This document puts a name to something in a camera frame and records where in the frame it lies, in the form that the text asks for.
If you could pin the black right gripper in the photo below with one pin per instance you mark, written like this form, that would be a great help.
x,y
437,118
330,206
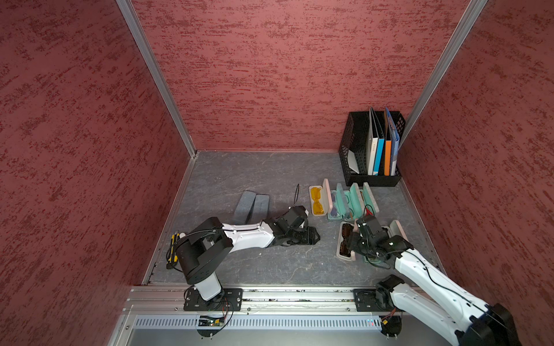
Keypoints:
x,y
354,238

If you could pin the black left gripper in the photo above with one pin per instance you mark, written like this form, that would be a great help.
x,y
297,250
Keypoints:
x,y
309,237

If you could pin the grey case with black glasses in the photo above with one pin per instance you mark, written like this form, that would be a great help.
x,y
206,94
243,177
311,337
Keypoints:
x,y
260,208

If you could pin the pink case with tortoise sunglasses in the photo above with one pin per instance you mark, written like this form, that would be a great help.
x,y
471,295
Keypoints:
x,y
342,252

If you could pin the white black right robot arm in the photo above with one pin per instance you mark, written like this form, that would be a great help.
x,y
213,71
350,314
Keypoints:
x,y
424,292

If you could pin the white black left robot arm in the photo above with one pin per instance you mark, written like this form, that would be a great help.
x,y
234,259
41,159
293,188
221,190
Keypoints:
x,y
199,253

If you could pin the case with clear yellow glasses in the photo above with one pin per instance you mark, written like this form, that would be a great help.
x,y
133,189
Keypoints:
x,y
395,229

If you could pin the grey case with orange glasses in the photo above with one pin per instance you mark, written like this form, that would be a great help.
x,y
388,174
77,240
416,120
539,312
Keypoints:
x,y
355,201

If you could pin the pink case with yellow glasses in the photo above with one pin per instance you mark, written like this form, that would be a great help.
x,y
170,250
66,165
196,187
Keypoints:
x,y
320,199

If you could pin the grey case with purple glasses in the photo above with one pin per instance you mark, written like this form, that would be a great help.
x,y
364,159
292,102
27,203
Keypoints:
x,y
338,205

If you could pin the cyan book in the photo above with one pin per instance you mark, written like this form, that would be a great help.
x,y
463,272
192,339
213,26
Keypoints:
x,y
379,122

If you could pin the black mesh file holder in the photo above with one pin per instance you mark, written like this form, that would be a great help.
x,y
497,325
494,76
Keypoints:
x,y
352,151

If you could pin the orange book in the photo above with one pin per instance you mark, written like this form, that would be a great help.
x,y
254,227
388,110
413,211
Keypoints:
x,y
388,145

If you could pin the white book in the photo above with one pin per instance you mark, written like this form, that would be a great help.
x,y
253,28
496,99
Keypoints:
x,y
371,145

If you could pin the blue book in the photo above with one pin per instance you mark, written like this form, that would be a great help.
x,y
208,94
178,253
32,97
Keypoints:
x,y
395,142

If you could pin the yellow black utility knife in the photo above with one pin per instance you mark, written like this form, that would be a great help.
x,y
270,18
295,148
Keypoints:
x,y
171,257

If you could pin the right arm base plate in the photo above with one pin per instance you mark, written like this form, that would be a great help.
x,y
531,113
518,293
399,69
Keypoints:
x,y
368,300

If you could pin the aluminium front rail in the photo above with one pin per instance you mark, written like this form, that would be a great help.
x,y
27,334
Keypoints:
x,y
270,315

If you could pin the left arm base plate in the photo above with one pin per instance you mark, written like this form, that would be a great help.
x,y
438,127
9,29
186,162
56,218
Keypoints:
x,y
229,299

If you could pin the aluminium corner post left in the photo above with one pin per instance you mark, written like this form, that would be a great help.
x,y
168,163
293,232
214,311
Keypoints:
x,y
132,20

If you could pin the aluminium corner post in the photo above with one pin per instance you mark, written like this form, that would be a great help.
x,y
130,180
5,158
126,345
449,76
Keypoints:
x,y
132,20
458,37

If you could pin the aluminium corner post right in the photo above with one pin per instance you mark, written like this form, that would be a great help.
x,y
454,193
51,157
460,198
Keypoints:
x,y
458,37

